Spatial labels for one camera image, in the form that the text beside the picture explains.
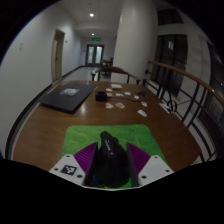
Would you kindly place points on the small white card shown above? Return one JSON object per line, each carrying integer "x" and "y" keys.
{"x": 109, "y": 89}
{"x": 127, "y": 93}
{"x": 136, "y": 97}
{"x": 119, "y": 94}

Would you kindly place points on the white oval card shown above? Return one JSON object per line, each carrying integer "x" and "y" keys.
{"x": 142, "y": 113}

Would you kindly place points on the green mouse pad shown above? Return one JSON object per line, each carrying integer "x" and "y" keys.
{"x": 83, "y": 135}

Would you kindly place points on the small white flat box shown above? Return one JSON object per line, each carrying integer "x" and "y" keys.
{"x": 116, "y": 86}

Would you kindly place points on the red and white card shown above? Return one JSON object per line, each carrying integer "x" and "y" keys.
{"x": 144, "y": 103}

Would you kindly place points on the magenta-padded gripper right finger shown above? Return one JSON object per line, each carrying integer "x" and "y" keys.
{"x": 153, "y": 168}

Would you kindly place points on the glazed double door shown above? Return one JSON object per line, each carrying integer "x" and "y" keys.
{"x": 94, "y": 55}

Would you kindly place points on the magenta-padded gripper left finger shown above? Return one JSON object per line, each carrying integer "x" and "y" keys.
{"x": 68, "y": 168}

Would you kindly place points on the white side door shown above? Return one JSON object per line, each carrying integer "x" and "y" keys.
{"x": 57, "y": 56}

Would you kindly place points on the large dark window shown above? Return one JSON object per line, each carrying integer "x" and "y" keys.
{"x": 171, "y": 63}

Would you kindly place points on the green exit sign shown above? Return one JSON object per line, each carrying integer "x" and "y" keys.
{"x": 96, "y": 39}

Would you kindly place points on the wooden chair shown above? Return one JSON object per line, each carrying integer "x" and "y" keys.
{"x": 115, "y": 69}

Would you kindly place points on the black computer mouse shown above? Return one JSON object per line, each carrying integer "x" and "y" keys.
{"x": 108, "y": 163}

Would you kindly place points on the black railing with wooden handrail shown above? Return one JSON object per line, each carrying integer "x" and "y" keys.
{"x": 186, "y": 75}

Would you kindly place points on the small black box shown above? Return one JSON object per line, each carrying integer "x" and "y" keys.
{"x": 101, "y": 96}

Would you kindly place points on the dark closed laptop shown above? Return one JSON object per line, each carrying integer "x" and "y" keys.
{"x": 66, "y": 96}

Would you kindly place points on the small beige card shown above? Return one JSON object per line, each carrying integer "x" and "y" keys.
{"x": 109, "y": 94}
{"x": 120, "y": 105}
{"x": 109, "y": 105}

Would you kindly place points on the round ceiling light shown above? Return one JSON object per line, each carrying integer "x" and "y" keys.
{"x": 92, "y": 34}
{"x": 91, "y": 15}

